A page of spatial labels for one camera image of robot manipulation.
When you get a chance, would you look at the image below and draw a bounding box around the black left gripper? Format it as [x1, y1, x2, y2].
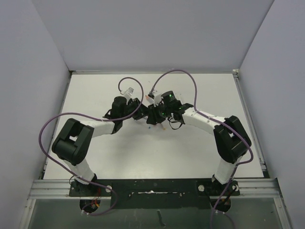
[120, 98, 149, 121]

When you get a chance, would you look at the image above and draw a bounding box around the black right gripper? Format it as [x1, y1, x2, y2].
[147, 102, 172, 125]

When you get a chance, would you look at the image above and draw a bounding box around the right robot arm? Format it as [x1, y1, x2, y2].
[146, 91, 252, 195]

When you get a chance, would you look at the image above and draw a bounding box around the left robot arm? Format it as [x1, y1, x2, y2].
[51, 96, 148, 196]

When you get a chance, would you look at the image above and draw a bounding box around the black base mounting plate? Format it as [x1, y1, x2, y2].
[69, 178, 240, 212]

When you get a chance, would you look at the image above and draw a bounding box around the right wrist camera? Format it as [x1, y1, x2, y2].
[147, 90, 162, 107]

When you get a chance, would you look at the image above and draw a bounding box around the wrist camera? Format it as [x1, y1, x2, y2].
[120, 87, 134, 100]
[147, 90, 162, 107]

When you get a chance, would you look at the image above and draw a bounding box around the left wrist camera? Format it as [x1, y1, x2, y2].
[120, 87, 134, 100]

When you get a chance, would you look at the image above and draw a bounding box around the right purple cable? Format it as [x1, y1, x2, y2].
[150, 69, 254, 229]

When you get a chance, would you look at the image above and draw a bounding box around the purple cable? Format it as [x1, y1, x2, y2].
[150, 69, 254, 229]
[38, 76, 143, 217]

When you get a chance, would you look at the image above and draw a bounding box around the right side aluminium rail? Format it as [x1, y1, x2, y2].
[232, 69, 267, 172]

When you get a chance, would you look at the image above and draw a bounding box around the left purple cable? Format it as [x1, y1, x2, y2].
[38, 76, 143, 217]

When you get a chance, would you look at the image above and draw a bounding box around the aluminium frame rail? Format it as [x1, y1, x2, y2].
[20, 178, 292, 229]

